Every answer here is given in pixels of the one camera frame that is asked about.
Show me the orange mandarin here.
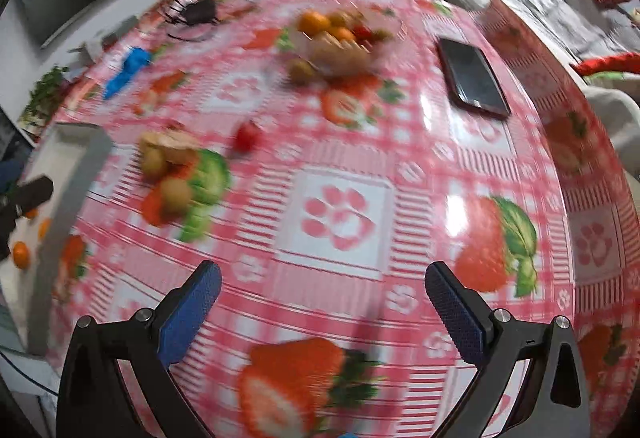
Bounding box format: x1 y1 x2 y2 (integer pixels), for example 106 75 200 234
11 241 32 270
24 208 38 220

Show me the white tray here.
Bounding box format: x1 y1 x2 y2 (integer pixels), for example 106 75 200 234
1 123 113 356

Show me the potted green plant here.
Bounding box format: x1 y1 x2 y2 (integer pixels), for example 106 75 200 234
17 64 70 141

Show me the green-yellow kiwi fruit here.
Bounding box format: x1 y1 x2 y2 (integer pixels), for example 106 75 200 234
140 146 168 182
160 177 192 216

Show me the blue plastic glove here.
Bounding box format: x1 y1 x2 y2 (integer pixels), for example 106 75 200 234
102 47 152 100

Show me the red cherry tomato on table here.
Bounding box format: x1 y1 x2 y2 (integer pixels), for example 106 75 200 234
232 120 262 153

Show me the black power adapter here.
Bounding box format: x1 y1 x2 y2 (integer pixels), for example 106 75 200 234
181 0 217 26

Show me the green-yellow fruit beside bowl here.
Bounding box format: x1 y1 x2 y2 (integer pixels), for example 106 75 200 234
288 59 317 86

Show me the strawberry pattern tablecloth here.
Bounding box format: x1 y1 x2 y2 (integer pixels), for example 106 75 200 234
47 0 639 437

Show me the black smartphone red case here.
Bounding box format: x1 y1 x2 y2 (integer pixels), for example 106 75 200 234
437 37 511 120

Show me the orange in bowl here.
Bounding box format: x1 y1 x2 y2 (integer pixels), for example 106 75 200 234
296 10 332 38

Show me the glass fruit bowl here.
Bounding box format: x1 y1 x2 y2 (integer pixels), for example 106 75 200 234
285 4 406 77

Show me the grey quilted sofa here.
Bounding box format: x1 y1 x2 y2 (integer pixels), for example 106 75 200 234
434 0 640 84

